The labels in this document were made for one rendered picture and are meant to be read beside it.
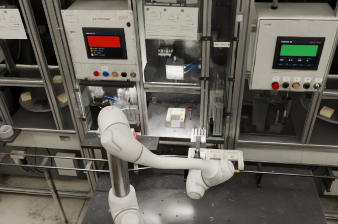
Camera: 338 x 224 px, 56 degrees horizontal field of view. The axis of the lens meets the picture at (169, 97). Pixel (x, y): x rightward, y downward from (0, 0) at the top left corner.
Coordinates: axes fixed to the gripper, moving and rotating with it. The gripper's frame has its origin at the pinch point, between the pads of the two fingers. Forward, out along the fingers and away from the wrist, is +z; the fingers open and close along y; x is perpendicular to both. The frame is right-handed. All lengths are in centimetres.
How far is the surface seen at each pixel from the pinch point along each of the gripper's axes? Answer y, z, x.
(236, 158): -17.3, 5.2, -25.9
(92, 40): 62, 16, 64
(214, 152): -17.3, 10.1, -11.2
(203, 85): 30.2, 20.1, -2.2
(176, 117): -9.7, 37.2, 17.3
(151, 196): -35.9, -15.7, 29.9
